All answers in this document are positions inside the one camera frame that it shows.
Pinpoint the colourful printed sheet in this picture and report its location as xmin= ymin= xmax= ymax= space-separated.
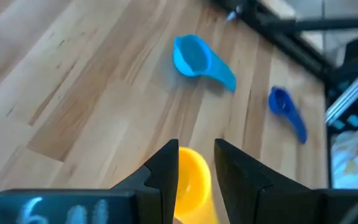
xmin=330 ymin=126 xmax=358 ymax=190

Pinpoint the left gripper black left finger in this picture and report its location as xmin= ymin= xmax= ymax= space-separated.
xmin=110 ymin=139 xmax=180 ymax=224

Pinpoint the teal measuring cup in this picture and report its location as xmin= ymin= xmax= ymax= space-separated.
xmin=172 ymin=34 xmax=237 ymax=93

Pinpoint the silver metal bracket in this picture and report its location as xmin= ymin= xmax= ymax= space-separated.
xmin=325 ymin=67 xmax=358 ymax=125

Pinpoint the black metal table frame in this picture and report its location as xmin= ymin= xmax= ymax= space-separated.
xmin=208 ymin=0 xmax=358 ymax=94

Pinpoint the purple measuring cup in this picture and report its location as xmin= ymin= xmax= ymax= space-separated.
xmin=268 ymin=86 xmax=308 ymax=144

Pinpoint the yellow measuring cup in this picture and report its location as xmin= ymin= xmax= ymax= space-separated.
xmin=174 ymin=146 xmax=220 ymax=224

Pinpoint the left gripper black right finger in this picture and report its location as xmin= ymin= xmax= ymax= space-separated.
xmin=214 ymin=139 xmax=320 ymax=224

